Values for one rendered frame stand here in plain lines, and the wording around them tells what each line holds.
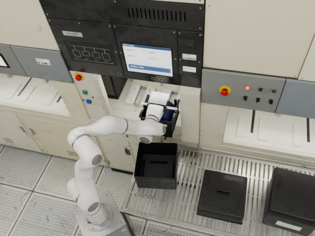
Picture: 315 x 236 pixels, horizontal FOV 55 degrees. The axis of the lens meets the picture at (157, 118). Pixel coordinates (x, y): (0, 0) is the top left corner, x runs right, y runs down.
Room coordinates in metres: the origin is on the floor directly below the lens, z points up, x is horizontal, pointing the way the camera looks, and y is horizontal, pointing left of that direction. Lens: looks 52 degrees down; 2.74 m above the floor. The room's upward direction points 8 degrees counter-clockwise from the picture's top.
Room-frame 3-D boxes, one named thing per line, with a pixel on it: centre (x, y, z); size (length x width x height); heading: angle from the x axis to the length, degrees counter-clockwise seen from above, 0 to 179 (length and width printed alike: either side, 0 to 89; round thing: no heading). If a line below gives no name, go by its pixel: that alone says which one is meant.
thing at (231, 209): (0.79, -0.35, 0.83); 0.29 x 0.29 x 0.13; 69
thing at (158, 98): (1.31, -0.02, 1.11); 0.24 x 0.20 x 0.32; 68
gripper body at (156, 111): (1.21, 0.02, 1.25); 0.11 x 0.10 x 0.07; 158
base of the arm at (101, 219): (0.78, 0.48, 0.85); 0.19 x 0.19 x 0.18
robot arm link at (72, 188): (0.81, 0.50, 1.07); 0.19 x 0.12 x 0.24; 35
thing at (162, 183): (1.06, 0.05, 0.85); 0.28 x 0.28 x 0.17; 78
